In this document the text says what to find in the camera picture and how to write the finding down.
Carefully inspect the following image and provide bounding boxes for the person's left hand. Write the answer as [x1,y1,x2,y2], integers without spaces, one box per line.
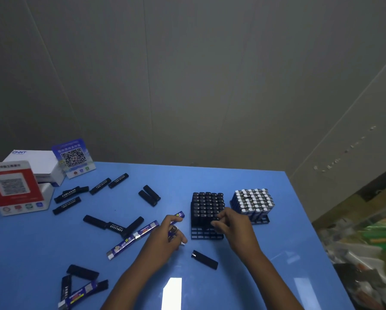
[138,214,188,275]

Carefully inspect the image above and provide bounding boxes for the person's right hand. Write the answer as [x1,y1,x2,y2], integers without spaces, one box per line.
[211,207,264,264]

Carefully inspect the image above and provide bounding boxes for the black grid tray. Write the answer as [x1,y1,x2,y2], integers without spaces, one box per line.
[190,192,226,240]
[230,189,275,225]

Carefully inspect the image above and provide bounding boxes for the row of blue lighters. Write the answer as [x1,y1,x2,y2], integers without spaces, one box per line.
[230,189,275,222]

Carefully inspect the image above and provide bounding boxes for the blue silver-capped lighter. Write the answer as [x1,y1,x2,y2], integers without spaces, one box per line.
[168,211,186,242]

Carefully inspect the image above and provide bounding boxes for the row of black lighters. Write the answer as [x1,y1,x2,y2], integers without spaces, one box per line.
[191,192,226,228]

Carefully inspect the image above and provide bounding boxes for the black slim lighter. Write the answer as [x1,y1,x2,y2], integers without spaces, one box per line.
[191,250,219,270]

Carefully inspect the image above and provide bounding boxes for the pile of mixed lighters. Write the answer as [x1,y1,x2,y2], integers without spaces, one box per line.
[52,173,161,310]

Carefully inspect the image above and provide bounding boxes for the person's right forearm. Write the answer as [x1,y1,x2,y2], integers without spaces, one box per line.
[236,250,305,310]

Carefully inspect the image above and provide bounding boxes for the person's left forearm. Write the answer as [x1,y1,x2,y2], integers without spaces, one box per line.
[101,254,163,310]

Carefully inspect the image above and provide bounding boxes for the blue code sign stand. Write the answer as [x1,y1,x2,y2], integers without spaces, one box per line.
[51,137,96,180]

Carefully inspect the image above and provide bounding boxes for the crumpled clear plastic bags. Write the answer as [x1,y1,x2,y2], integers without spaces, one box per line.
[319,216,386,310]

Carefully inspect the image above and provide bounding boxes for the white cardboard box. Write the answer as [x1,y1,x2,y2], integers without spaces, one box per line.
[2,150,66,187]

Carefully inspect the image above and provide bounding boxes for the red code sign stand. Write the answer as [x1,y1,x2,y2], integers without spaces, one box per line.
[0,160,55,217]

